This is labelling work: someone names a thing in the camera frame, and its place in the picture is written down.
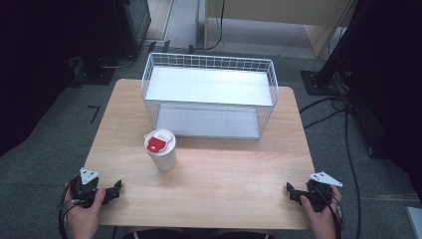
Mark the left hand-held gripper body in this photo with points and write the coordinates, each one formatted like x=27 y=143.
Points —
x=83 y=191

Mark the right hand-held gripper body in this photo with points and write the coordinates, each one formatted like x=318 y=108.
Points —
x=319 y=195

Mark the person's right hand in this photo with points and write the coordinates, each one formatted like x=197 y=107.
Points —
x=320 y=220

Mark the person's left hand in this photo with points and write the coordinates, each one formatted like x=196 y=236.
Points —
x=83 y=219

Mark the white cup with red lid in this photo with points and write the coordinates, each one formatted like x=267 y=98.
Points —
x=162 y=156

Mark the wooden table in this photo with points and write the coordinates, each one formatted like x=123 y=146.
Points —
x=232 y=186

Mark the white flat box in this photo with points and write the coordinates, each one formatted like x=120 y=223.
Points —
x=415 y=222

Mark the dark stand base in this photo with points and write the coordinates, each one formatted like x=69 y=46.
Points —
x=94 y=74

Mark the dark curtain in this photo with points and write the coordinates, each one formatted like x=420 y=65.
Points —
x=391 y=83

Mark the black cabinet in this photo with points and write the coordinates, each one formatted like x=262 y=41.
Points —
x=132 y=23

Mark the light wooden furniture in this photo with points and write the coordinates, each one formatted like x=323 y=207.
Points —
x=282 y=13

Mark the black stand base plate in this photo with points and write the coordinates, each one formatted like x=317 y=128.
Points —
x=315 y=83

